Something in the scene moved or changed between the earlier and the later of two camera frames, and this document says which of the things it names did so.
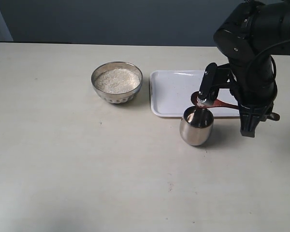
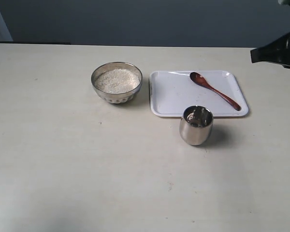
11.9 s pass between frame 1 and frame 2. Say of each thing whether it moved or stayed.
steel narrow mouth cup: stayed
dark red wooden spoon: moved
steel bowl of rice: stayed
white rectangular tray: stayed
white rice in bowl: stayed
